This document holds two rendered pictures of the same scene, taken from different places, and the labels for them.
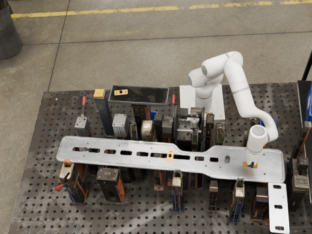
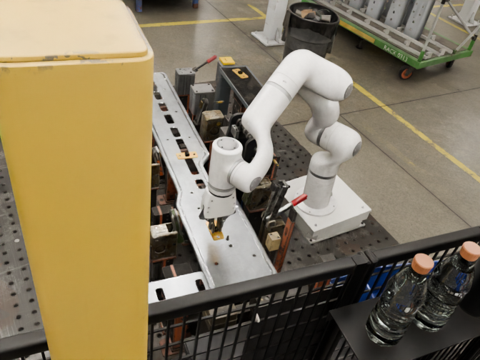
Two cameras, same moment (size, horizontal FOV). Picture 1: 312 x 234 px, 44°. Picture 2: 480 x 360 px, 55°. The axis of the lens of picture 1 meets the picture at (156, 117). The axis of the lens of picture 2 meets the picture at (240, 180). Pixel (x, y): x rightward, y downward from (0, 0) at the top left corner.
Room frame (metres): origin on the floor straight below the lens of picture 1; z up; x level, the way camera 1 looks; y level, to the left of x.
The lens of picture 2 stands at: (0.39, -1.32, 2.13)
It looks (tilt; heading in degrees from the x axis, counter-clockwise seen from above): 39 degrees down; 49
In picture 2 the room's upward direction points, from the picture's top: 10 degrees clockwise
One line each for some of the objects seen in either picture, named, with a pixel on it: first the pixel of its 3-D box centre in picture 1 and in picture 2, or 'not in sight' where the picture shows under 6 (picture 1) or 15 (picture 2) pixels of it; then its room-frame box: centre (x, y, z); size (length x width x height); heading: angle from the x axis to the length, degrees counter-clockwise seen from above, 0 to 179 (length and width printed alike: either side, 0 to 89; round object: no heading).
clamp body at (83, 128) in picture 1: (87, 137); (183, 102); (1.50, 0.48, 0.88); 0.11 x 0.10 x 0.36; 167
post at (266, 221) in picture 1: (272, 207); (179, 319); (0.86, -0.62, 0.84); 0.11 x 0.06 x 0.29; 167
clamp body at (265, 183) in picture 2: (218, 143); (253, 218); (1.32, -0.38, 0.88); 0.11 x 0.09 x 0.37; 167
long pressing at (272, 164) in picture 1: (166, 157); (183, 153); (1.20, -0.04, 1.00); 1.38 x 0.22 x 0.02; 77
